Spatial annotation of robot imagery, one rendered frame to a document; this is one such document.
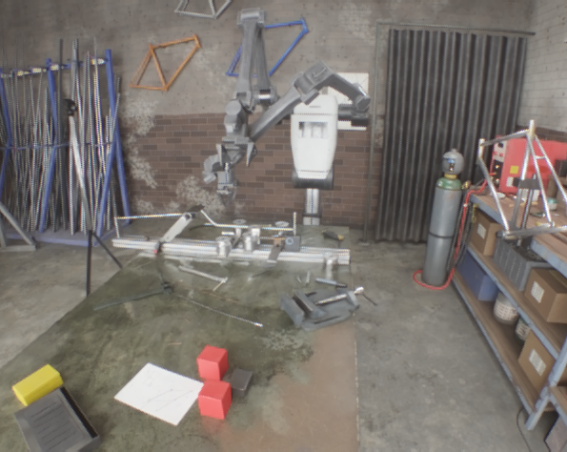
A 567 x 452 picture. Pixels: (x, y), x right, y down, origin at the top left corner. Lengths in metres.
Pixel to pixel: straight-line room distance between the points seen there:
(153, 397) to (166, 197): 3.84
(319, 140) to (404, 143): 1.86
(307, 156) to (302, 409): 1.26
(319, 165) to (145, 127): 3.06
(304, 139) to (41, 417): 1.44
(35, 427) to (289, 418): 0.44
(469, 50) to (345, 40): 1.22
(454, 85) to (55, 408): 3.47
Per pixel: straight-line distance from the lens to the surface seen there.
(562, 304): 1.93
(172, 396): 0.70
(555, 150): 2.95
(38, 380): 0.80
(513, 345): 2.32
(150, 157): 4.40
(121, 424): 0.69
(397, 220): 3.59
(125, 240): 1.37
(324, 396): 0.68
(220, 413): 0.64
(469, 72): 3.54
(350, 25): 3.82
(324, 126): 1.64
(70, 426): 0.69
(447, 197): 2.70
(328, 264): 1.07
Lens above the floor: 1.39
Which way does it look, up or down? 20 degrees down
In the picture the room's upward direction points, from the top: straight up
